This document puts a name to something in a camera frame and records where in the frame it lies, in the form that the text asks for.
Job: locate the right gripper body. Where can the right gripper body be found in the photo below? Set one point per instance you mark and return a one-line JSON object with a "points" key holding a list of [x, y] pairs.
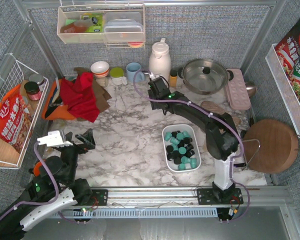
{"points": [[156, 89]]}

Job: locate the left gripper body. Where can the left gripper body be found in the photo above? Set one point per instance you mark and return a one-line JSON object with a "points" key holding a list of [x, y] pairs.
{"points": [[73, 144]]}

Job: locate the teal coffee capsule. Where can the teal coffee capsule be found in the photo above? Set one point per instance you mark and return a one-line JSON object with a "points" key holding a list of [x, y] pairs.
{"points": [[186, 134], [181, 167], [174, 141], [193, 163], [180, 136], [182, 150], [187, 160], [168, 135]]}

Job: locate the white storage basket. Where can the white storage basket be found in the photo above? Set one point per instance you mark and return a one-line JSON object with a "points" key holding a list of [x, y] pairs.
{"points": [[181, 128]]}

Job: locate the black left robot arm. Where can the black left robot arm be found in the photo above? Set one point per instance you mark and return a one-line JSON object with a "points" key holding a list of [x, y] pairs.
{"points": [[54, 186]]}

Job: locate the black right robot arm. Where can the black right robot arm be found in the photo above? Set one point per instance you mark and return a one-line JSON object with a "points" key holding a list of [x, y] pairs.
{"points": [[222, 138]]}

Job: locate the yellow spice bottle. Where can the yellow spice bottle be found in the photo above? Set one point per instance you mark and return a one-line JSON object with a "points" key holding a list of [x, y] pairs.
{"points": [[173, 78]]}

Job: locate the white thermos jug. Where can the white thermos jug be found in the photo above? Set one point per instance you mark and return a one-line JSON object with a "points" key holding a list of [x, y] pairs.
{"points": [[160, 60]]}

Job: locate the light blue mug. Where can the light blue mug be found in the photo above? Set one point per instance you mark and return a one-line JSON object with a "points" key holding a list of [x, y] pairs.
{"points": [[132, 71]]}

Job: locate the orange tray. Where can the orange tray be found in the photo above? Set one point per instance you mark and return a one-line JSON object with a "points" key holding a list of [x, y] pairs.
{"points": [[51, 113]]}

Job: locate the red cloth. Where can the red cloth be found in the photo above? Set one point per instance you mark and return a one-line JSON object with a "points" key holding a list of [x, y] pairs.
{"points": [[79, 97]]}

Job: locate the brown felt mat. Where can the brown felt mat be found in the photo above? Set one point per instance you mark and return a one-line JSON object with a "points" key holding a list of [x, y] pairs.
{"points": [[101, 94]]}

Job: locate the steel pot with lid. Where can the steel pot with lid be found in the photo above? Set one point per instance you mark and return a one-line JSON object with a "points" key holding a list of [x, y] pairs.
{"points": [[205, 76]]}

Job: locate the striped brown mat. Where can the striped brown mat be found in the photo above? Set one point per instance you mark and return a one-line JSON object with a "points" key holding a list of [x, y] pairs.
{"points": [[215, 108]]}

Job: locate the glass jar green lid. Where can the glass jar green lid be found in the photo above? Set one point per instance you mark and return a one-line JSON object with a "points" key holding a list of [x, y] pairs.
{"points": [[117, 76]]}

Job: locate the orange cup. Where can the orange cup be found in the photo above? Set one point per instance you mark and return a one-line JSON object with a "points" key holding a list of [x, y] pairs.
{"points": [[36, 169]]}

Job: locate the small glass jar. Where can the small glass jar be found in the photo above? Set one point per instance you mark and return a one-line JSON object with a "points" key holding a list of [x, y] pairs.
{"points": [[103, 81]]}

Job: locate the white orange striped bowl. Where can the white orange striped bowl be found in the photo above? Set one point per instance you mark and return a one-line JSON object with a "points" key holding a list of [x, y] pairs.
{"points": [[100, 69]]}

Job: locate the red jam jar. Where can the red jam jar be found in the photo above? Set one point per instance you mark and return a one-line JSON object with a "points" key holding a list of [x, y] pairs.
{"points": [[32, 90]]}

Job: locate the orange snack bag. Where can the orange snack bag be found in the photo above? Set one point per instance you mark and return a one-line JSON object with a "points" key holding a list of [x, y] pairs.
{"points": [[15, 122]]}

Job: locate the small dark jar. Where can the small dark jar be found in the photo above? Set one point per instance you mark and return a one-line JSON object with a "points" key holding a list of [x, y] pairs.
{"points": [[39, 79]]}

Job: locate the clear plastic container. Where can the clear plastic container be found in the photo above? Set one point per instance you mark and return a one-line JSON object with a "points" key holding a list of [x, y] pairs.
{"points": [[123, 26]]}

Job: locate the white wire corner shelf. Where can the white wire corner shelf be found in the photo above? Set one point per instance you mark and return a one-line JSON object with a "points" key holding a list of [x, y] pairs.
{"points": [[9, 157]]}

